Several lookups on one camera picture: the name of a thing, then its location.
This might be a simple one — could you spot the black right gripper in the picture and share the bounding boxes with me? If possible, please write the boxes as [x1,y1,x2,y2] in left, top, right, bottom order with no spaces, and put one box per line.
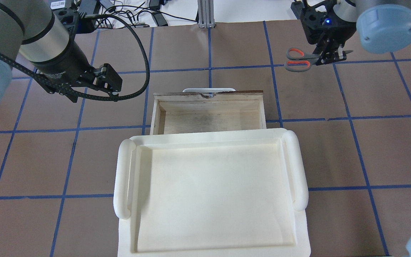
[300,0,356,66]

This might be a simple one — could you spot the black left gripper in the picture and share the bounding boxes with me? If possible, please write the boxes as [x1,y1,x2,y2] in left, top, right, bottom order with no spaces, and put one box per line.
[31,54,123,94]

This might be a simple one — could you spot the grey orange handled scissors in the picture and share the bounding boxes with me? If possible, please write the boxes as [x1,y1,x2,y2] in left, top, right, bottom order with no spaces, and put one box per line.
[284,47,353,72]

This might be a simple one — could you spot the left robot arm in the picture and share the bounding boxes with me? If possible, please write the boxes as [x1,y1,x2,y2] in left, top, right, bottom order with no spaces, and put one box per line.
[0,0,122,103]

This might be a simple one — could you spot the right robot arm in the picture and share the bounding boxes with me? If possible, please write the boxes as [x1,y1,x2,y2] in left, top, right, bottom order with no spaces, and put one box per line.
[293,0,411,254]

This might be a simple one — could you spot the open wooden drawer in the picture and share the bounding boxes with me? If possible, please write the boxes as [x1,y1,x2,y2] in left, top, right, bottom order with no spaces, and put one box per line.
[150,90,267,135]

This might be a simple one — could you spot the black power brick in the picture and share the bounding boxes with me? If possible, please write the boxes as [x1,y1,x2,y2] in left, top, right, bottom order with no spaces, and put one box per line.
[152,12,168,27]

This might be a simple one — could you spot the white drawer handle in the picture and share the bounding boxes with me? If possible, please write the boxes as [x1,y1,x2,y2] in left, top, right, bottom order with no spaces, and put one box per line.
[182,88,236,95]

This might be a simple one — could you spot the aluminium frame post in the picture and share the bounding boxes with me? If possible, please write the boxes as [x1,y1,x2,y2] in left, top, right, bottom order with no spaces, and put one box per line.
[197,0,216,28]

